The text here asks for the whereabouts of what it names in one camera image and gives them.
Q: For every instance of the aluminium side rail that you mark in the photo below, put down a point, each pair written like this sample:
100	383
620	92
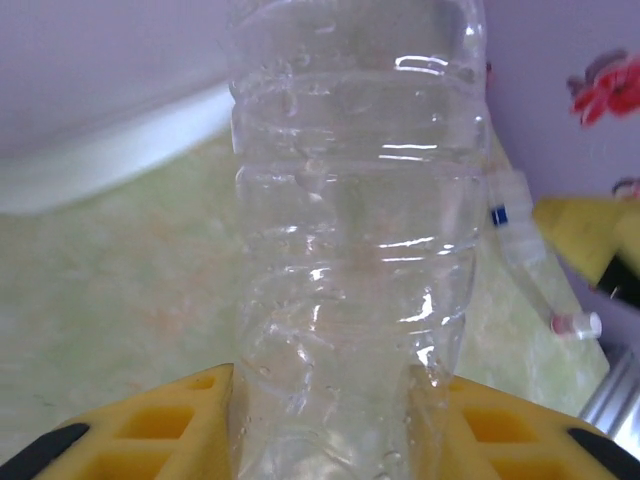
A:
615	390

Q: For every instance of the clear ribbed unlabelled bottle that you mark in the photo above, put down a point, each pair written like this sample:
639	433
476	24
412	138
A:
350	200

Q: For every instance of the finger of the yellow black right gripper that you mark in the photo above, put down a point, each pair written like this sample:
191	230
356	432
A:
580	230

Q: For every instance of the clear bottle blue label blue cap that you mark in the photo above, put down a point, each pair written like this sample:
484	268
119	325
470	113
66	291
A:
525	250

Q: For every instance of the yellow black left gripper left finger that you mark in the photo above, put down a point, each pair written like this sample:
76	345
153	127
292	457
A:
150	430

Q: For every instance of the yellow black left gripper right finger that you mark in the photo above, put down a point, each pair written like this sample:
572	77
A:
510	440

